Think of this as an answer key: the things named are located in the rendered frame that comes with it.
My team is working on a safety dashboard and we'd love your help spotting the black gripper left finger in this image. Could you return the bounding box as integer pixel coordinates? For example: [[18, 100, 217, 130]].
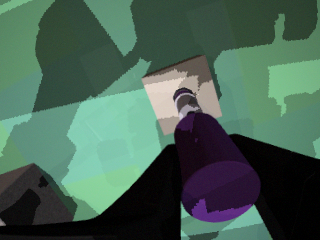
[[0, 144, 181, 240]]

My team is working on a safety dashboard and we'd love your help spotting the dark purple cylinder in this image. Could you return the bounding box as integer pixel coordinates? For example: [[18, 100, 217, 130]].
[[175, 112, 261, 223]]

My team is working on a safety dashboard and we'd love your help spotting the beige square block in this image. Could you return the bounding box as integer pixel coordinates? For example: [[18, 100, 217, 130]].
[[141, 55, 223, 136]]

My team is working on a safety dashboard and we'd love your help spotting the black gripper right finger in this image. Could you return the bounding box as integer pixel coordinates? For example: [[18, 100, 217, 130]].
[[229, 133, 320, 240]]

